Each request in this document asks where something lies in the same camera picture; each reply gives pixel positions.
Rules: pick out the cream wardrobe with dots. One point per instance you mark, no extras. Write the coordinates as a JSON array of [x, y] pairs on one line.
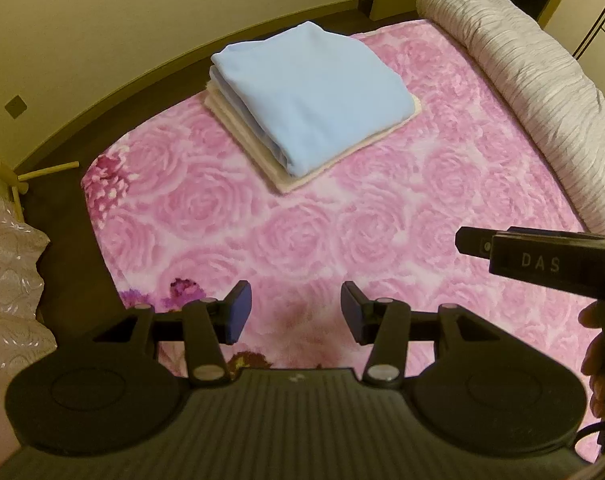
[[589, 5]]

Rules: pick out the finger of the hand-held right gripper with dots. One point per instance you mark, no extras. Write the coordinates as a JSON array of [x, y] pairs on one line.
[[473, 242]]

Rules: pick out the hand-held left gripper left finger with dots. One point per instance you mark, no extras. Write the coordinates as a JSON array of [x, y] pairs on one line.
[[240, 310]]

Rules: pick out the cream folded cloth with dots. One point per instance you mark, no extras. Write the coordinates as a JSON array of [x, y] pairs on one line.
[[302, 177]]

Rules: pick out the white ruched duvet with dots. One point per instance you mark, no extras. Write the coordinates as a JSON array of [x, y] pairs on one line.
[[532, 90]]

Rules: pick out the pink floral blanket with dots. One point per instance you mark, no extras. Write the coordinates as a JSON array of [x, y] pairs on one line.
[[332, 220]]

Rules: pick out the wall socket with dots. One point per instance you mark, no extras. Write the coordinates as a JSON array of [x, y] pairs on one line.
[[16, 106]]

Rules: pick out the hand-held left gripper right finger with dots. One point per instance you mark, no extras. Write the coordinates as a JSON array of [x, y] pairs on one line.
[[351, 311]]

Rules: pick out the light blue t-shirt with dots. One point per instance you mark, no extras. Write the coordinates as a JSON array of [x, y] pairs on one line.
[[312, 95]]

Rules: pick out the wooden rack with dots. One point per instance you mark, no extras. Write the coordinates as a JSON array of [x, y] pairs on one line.
[[42, 171]]

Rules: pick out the person's right hand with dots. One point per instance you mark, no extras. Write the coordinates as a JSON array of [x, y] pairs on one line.
[[599, 360]]

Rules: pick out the white embossed cloth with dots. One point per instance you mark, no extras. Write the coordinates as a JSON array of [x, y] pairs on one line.
[[7, 310]]

